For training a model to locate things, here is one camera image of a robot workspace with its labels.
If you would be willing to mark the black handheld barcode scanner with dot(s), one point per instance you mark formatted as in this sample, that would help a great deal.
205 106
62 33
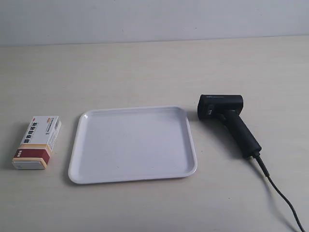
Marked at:
227 109

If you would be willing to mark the white red medicine box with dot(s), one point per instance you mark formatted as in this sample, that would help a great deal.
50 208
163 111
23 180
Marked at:
36 147

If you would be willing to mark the white plastic tray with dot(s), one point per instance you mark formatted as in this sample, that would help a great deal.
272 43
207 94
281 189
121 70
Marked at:
132 144

